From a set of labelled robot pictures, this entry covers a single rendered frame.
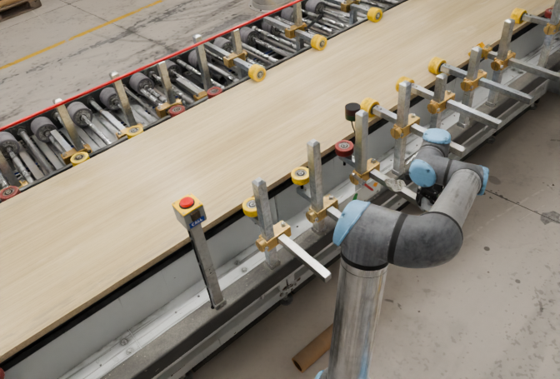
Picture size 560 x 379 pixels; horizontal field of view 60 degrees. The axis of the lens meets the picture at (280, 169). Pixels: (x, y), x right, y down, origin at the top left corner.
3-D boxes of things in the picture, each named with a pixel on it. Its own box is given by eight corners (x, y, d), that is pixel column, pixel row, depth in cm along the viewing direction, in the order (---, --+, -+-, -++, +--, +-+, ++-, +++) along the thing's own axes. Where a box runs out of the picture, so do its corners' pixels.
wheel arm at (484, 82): (532, 102, 214) (535, 95, 212) (528, 105, 213) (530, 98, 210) (437, 66, 245) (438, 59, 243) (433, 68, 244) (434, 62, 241)
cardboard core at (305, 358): (348, 326, 234) (302, 367, 220) (348, 335, 239) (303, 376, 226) (337, 316, 239) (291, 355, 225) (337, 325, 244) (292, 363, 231)
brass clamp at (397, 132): (420, 127, 210) (421, 117, 206) (400, 142, 204) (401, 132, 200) (408, 122, 214) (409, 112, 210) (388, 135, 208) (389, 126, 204)
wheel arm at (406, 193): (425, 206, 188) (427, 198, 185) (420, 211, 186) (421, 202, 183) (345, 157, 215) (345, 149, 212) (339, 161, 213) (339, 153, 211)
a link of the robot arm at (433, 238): (458, 243, 95) (493, 161, 152) (396, 224, 100) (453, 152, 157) (445, 293, 99) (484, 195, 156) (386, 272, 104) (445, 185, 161)
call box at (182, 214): (207, 221, 148) (202, 203, 143) (188, 233, 145) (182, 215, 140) (196, 209, 153) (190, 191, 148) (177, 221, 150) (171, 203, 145)
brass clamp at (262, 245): (292, 236, 184) (291, 226, 180) (265, 256, 178) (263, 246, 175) (282, 227, 188) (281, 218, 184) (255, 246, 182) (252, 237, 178)
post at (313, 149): (325, 231, 201) (320, 140, 169) (318, 236, 199) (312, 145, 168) (319, 227, 203) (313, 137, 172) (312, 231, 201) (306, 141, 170)
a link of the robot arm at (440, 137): (418, 138, 160) (427, 122, 167) (416, 167, 168) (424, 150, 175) (447, 144, 156) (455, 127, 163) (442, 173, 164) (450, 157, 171)
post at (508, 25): (495, 105, 255) (516, 18, 224) (492, 108, 253) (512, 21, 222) (489, 102, 257) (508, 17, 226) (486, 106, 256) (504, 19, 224)
